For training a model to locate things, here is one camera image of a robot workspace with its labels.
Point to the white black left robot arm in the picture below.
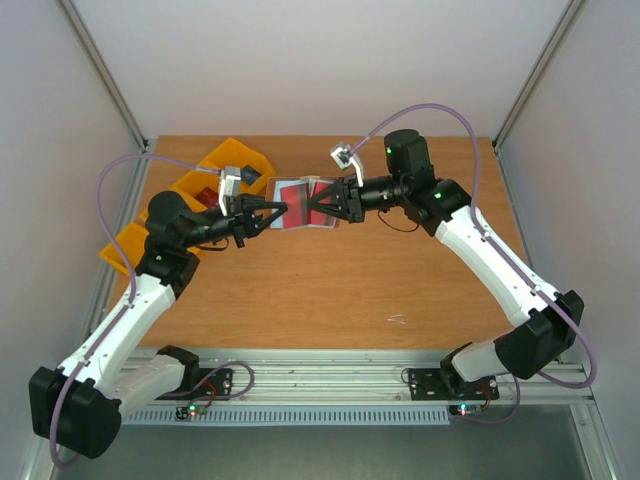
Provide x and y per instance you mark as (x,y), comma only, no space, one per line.
(81,404)

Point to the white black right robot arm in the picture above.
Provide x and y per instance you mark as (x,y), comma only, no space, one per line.
(542,318)

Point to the blue card in bin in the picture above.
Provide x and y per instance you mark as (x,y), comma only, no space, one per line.
(249,175)

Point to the right aluminium frame post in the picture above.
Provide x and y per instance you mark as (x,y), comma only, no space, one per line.
(559,33)

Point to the left small circuit board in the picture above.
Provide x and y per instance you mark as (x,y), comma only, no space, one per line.
(192,411)

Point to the grey slotted cable duct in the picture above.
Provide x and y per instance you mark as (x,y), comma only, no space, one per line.
(285,416)

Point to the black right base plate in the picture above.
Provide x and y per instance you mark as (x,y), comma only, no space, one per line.
(425,384)

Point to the red card in bin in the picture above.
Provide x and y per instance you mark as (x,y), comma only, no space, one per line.
(208,197)

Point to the right small circuit board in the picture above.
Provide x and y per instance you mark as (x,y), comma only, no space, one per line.
(466,410)

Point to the small circuit board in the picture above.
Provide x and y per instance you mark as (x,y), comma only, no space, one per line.
(466,410)
(192,411)

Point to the red credit card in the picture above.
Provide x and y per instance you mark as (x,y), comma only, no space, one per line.
(295,195)

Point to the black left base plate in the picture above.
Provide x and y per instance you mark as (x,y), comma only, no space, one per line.
(217,384)

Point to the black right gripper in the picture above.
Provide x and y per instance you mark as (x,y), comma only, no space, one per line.
(354,198)

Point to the yellow bin near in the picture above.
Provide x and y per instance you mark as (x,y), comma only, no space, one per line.
(131,241)

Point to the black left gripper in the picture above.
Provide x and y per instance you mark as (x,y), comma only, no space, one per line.
(241,217)

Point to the aluminium frame post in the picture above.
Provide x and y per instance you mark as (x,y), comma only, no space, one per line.
(90,48)
(559,33)

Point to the brown leather card holder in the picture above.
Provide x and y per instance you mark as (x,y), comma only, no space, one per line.
(316,185)

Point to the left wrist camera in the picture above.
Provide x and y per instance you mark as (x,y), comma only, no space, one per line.
(229,185)

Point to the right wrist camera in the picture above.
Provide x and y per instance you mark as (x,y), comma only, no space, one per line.
(345,158)

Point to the left aluminium frame post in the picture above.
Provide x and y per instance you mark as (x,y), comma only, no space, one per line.
(90,48)

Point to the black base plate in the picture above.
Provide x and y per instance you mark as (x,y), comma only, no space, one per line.
(425,384)
(217,384)

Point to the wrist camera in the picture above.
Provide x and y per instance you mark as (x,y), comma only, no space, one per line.
(229,185)
(345,158)

